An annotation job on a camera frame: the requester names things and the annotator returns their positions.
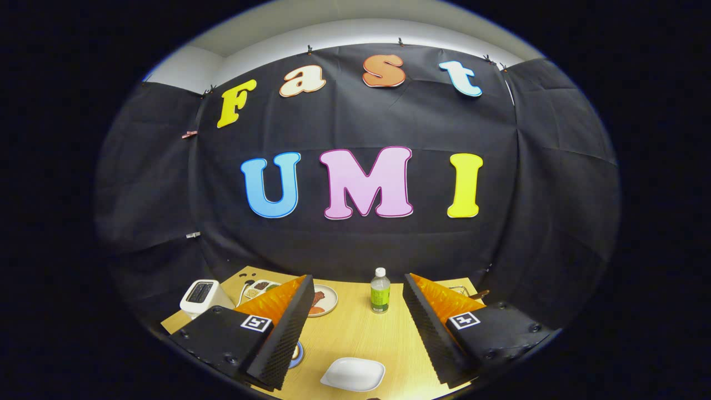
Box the white divided bean dish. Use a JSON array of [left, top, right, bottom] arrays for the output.
[[243, 281, 281, 299]]

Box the white square plate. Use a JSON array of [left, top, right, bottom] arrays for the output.
[[320, 357, 386, 392]]

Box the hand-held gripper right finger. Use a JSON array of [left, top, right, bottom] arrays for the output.
[[403, 272, 560, 389]]

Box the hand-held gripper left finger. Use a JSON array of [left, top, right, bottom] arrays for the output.
[[168, 274, 316, 391]]

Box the black backdrop cloth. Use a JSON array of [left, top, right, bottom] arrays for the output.
[[94, 43, 621, 334]]

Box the green label plastic bottle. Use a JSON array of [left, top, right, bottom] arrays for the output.
[[370, 267, 391, 314]]

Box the beige round plate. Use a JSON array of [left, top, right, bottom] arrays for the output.
[[308, 284, 338, 318]]

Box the metal wire rack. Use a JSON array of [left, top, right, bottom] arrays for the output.
[[449, 285, 490, 301]]

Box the white toaster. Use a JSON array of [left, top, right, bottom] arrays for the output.
[[179, 279, 235, 320]]

